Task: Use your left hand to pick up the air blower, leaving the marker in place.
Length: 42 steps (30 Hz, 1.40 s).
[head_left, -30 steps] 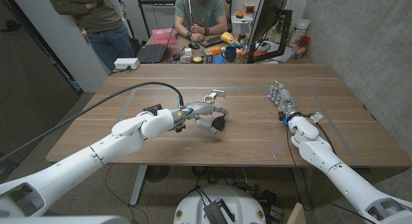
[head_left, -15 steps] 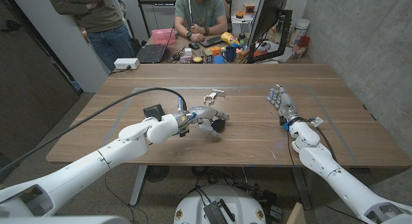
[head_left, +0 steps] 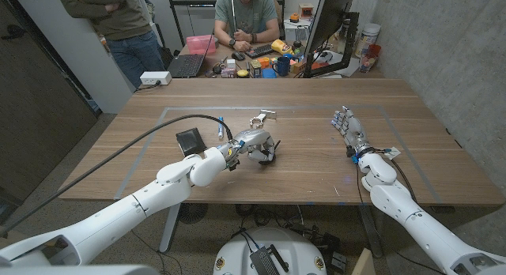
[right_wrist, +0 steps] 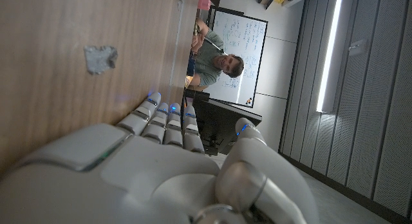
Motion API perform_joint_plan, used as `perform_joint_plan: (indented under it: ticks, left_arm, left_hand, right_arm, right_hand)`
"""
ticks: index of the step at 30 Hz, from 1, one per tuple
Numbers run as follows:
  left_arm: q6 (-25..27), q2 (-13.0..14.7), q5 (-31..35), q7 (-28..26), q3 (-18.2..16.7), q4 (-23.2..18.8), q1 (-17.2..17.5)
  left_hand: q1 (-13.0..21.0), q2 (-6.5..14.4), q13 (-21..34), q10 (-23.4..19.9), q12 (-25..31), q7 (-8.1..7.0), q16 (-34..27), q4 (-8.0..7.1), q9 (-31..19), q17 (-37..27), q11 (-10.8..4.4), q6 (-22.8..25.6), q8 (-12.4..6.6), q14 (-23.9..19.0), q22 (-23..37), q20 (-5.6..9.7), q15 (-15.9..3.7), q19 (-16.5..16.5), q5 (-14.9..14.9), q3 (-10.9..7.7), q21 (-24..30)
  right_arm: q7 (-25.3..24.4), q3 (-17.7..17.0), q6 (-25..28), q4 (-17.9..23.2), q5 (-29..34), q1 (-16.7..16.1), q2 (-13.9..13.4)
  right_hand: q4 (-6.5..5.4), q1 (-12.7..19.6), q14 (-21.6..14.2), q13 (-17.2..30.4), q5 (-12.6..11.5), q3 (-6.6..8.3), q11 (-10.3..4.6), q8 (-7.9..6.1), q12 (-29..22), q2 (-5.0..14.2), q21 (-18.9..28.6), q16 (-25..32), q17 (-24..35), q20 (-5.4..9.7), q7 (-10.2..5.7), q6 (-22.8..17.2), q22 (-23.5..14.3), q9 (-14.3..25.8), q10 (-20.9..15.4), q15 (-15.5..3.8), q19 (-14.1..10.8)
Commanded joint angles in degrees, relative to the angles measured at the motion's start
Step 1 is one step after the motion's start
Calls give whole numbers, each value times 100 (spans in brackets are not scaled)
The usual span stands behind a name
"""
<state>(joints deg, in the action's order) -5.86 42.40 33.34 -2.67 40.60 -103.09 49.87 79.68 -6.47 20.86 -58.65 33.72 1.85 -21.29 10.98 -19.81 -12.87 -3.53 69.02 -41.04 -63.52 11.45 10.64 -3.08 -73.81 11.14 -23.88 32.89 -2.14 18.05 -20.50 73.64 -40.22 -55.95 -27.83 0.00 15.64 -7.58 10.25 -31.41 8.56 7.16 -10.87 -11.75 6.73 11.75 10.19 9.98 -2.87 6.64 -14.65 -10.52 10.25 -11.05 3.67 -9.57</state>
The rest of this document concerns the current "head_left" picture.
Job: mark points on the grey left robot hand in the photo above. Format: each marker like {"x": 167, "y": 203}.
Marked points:
{"x": 255, "y": 140}

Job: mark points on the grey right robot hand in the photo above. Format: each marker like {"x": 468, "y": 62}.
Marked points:
{"x": 353, "y": 130}

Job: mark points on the black rubber air blower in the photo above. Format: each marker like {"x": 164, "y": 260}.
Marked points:
{"x": 268, "y": 162}

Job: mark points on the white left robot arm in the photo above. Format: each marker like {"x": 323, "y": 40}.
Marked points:
{"x": 118, "y": 219}

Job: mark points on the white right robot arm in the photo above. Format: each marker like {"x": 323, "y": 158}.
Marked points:
{"x": 415, "y": 219}

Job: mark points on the blue white marker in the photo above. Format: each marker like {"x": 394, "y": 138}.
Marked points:
{"x": 220, "y": 129}

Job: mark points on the silver metal clamp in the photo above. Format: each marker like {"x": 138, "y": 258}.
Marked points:
{"x": 259, "y": 119}

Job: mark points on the grey tape outline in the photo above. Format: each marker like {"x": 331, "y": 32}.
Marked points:
{"x": 300, "y": 108}

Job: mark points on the dark yellow can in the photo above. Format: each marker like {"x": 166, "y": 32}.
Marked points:
{"x": 255, "y": 69}

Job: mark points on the small pink grey box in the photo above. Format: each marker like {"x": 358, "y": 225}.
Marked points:
{"x": 228, "y": 72}

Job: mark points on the red plastic container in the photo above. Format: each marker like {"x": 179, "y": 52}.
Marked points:
{"x": 371, "y": 57}

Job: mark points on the orange plastic item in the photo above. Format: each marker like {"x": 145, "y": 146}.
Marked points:
{"x": 264, "y": 62}

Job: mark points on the dark blue mug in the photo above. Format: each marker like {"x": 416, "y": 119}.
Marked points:
{"x": 282, "y": 65}

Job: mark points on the small white box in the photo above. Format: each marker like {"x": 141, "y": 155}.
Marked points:
{"x": 231, "y": 63}

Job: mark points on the black computer mouse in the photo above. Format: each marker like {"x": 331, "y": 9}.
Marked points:
{"x": 238, "y": 55}

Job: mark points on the black keyboard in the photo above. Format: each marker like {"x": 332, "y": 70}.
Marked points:
{"x": 259, "y": 50}

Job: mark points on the black monitor stand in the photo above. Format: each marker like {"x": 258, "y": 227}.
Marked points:
{"x": 350, "y": 38}

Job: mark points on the white lidded jar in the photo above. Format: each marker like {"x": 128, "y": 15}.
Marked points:
{"x": 368, "y": 38}

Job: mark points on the black floor fan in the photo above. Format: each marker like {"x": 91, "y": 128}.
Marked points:
{"x": 193, "y": 213}

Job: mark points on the yellow plastic object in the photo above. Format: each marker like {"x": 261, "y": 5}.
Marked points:
{"x": 281, "y": 46}

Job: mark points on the black laptop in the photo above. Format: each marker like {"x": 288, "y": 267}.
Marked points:
{"x": 186, "y": 65}

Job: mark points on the grey table leg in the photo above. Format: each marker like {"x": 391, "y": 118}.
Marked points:
{"x": 371, "y": 231}
{"x": 169, "y": 227}

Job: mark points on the pink plastic box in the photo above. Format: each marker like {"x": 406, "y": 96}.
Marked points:
{"x": 201, "y": 44}

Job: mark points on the black monitor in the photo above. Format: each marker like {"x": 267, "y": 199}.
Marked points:
{"x": 328, "y": 18}

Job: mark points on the white storage box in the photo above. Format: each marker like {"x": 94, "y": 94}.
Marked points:
{"x": 296, "y": 30}

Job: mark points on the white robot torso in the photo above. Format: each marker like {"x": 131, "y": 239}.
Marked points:
{"x": 237, "y": 255}

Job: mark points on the white power strip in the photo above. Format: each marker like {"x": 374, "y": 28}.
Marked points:
{"x": 155, "y": 77}

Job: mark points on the black box on torso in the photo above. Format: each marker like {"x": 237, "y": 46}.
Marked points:
{"x": 263, "y": 263}

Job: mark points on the seated person green shirt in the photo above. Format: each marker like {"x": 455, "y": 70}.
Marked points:
{"x": 249, "y": 14}

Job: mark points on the cardboard piece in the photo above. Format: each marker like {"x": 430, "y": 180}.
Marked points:
{"x": 363, "y": 264}

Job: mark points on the standing person olive sweater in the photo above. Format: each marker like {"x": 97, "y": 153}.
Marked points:
{"x": 124, "y": 22}

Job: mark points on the dark door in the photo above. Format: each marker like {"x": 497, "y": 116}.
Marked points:
{"x": 35, "y": 109}

